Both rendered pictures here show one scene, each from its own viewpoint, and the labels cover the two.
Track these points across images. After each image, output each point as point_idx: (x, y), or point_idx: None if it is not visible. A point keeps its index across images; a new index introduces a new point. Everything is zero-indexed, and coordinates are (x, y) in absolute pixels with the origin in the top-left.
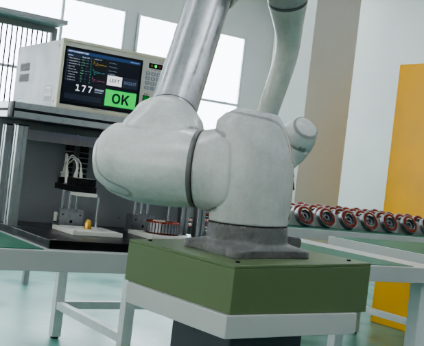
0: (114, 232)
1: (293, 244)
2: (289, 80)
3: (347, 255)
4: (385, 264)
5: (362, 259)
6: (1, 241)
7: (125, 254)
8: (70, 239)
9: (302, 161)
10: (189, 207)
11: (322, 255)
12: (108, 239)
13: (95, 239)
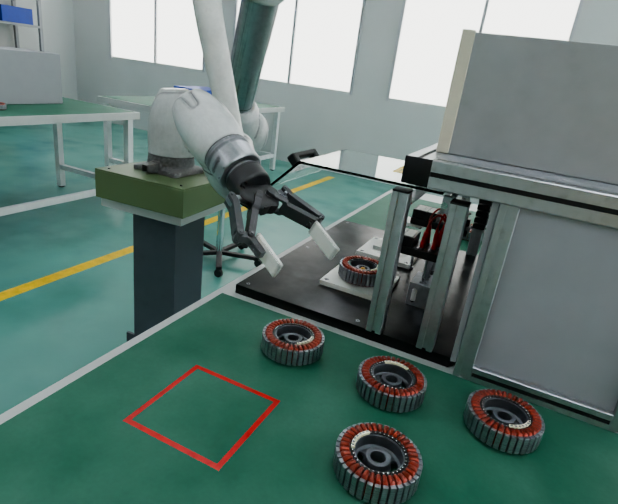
0: (366, 251)
1: (145, 167)
2: (201, 46)
3: (107, 503)
4: (4, 427)
5: (64, 454)
6: (376, 225)
7: (308, 237)
8: (344, 226)
9: (193, 156)
10: (425, 306)
11: (127, 173)
12: (343, 240)
13: (347, 237)
